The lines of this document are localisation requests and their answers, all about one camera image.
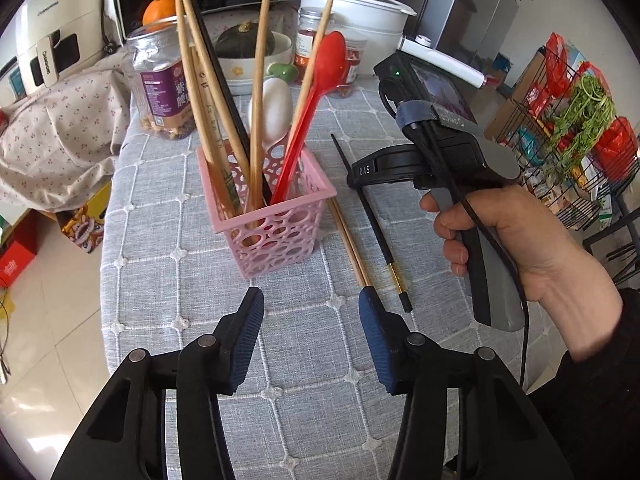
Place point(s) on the person's right forearm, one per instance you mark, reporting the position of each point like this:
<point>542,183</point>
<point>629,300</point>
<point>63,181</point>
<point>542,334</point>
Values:
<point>600,400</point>

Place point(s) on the green squash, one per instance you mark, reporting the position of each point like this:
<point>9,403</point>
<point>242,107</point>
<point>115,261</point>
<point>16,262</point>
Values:
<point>240,40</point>

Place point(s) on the wooden chopstick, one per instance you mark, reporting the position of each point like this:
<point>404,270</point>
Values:
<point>207,105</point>
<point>182,35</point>
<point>322,25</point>
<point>262,60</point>
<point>350,247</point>
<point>192,16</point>

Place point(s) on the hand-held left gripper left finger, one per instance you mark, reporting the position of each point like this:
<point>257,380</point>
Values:
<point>245,350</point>

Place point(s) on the cream air fryer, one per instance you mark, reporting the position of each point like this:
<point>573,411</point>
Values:
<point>60,20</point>

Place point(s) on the pink plastic lattice basket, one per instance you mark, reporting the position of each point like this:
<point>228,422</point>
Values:
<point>320,170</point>

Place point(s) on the red box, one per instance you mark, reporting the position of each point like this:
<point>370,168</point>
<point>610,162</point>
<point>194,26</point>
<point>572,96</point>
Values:
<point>17,262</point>

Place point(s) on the red snack packet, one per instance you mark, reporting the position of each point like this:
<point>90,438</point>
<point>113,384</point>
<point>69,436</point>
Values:
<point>556,60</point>
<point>617,145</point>

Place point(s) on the grey metal cabinet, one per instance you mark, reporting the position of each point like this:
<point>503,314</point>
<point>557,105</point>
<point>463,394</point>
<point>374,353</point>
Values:
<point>465,10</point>

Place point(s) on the colourful printed box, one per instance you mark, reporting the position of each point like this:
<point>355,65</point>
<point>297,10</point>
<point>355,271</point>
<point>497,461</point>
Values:
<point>85,225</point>

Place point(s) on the black chopstick gold band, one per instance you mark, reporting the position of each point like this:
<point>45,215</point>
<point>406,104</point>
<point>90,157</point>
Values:
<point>372,220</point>

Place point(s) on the green herb bunch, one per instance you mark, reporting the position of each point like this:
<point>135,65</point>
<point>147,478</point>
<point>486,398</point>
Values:
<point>580,115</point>

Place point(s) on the purple label clear jar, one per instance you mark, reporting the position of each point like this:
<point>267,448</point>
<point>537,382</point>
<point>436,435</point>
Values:
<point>160,90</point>

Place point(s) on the orange fruit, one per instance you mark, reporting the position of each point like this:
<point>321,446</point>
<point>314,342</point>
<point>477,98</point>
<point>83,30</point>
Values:
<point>157,10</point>

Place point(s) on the grey checked tablecloth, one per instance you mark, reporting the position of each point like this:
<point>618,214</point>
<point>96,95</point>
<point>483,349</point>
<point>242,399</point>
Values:
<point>310,360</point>

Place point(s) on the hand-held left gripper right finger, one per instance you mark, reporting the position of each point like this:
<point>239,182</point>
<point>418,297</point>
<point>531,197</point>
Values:
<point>377,345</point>

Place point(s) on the cardboard box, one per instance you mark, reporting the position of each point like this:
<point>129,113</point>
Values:
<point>515,95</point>

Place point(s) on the person's right hand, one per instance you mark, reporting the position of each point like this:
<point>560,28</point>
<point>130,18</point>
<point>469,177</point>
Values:
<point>550,240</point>

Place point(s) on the red plastic spoon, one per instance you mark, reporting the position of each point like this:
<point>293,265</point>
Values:
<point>330,60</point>

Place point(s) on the white ceramic spoon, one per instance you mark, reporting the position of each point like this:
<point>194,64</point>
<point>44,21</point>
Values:
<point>275,105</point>

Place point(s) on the red label clear jar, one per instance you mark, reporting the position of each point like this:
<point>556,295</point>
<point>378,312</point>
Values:
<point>305,45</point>

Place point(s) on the white rice cooker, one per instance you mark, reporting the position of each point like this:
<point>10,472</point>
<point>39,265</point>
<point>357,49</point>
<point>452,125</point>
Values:
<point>370,20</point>

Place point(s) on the floral cloth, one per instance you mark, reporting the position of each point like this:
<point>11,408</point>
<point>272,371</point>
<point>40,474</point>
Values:
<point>60,135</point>

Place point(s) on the wooden chopsticks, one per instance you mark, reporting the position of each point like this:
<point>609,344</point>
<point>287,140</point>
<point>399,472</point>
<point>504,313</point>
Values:
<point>221,62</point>

